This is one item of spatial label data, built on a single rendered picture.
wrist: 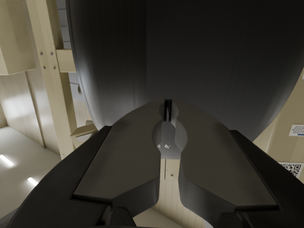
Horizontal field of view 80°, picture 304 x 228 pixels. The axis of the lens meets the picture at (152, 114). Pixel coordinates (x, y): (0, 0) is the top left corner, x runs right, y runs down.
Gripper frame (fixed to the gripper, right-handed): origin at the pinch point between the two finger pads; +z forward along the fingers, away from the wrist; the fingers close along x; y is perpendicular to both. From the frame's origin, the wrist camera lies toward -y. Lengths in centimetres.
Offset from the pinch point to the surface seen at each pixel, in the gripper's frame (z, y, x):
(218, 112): 8.7, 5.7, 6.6
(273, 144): 25.7, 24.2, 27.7
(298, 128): 26.3, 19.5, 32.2
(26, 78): 738, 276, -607
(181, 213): 314, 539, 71
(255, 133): 10.4, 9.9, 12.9
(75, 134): 62, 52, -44
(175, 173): 47, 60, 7
